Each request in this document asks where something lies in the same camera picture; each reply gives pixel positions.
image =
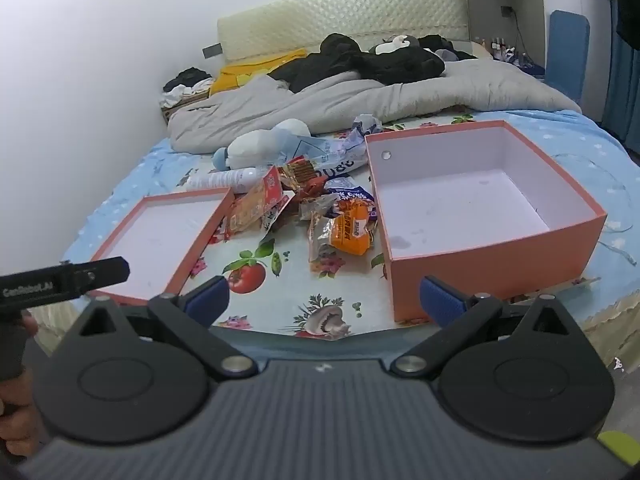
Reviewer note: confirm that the blue padded board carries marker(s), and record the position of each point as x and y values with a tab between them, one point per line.
567	55

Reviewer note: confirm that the wall socket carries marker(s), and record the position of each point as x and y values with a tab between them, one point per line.
508	10

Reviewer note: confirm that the light blue bedsheet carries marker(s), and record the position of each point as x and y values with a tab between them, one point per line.
150	165

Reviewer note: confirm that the salmon pink box lid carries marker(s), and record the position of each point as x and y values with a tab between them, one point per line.
160	230

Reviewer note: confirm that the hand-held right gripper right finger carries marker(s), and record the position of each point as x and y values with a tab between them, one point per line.
442	300

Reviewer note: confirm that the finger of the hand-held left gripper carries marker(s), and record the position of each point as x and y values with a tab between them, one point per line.
107	270

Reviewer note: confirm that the salmon pink cardboard box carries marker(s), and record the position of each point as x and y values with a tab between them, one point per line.
450	195

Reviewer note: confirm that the vegetable print sheet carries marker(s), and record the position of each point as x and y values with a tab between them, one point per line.
280	280

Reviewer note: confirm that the blue curtain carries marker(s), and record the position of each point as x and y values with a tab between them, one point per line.
622	95

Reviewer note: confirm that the grey duvet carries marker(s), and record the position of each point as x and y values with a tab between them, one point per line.
350	100

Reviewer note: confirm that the small pile of clothes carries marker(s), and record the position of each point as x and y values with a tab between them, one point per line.
185	80

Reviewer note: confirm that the black clothing pile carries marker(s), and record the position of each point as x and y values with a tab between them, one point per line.
340	65

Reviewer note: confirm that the black hanging garment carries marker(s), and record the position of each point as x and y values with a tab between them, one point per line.
625	0

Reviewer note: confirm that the blue and white snack packet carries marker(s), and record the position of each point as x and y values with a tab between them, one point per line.
350	195

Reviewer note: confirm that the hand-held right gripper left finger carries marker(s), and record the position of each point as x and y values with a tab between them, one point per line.
207	297

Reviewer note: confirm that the grey wall plate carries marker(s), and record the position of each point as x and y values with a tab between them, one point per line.
212	51

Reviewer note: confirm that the orange snack packet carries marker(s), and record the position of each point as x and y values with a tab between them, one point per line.
345	232

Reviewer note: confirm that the row of small bottles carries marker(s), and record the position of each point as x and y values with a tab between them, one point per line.
500	46

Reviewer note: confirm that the red and white biscuit packet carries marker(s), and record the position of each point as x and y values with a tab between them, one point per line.
255	205

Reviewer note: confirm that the yellow-green object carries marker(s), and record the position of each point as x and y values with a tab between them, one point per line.
620	447

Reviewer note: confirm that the white and blue plush toy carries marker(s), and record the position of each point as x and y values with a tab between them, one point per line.
260	142

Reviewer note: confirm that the clear brown wafer packet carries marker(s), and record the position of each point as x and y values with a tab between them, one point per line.
297	170

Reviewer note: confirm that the light blue plastic bag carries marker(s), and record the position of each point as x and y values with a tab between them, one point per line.
330	155

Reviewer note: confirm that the brown cardboard box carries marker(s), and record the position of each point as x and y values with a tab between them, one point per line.
180	107

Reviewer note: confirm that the person's left hand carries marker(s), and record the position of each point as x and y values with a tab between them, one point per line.
15	410

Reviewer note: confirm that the white spray bottle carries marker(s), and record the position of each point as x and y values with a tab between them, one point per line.
225	178

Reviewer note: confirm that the yellow cloth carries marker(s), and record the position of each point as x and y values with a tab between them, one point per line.
240	72

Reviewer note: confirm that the cream quilted headboard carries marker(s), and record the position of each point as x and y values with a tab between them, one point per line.
350	15

